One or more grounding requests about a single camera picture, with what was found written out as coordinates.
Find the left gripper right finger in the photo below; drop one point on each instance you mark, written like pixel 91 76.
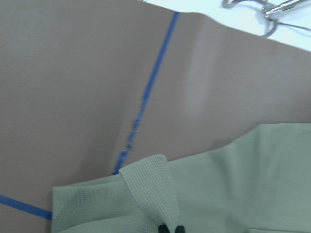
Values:
pixel 180 229

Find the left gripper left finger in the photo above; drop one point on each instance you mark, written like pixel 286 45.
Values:
pixel 163 229

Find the olive green long-sleeve shirt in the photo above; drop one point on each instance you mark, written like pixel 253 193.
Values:
pixel 259 183

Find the silver reacher grabber stick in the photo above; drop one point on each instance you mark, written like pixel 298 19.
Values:
pixel 277 19

